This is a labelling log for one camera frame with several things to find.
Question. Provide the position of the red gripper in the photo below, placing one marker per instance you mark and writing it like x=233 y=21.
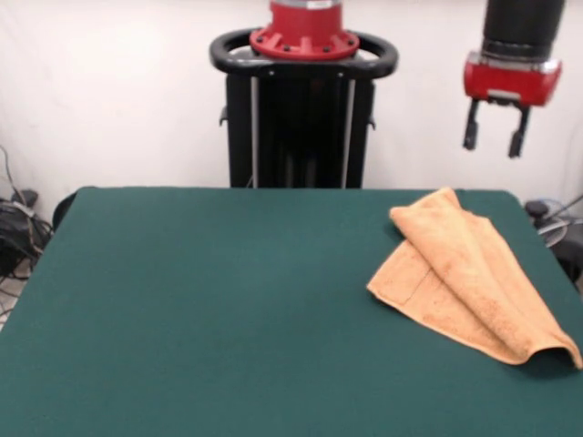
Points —
x=510 y=82

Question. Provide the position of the orange terry towel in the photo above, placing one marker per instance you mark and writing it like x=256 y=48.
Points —
x=455 y=273

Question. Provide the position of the small black device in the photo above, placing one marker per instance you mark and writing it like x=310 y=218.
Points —
x=25 y=196

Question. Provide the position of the dark green table cloth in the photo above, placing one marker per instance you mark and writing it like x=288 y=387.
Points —
x=228 y=318

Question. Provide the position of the grey stand base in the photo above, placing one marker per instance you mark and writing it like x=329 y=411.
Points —
x=553 y=232

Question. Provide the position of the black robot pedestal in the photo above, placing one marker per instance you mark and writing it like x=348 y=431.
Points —
x=314 y=114

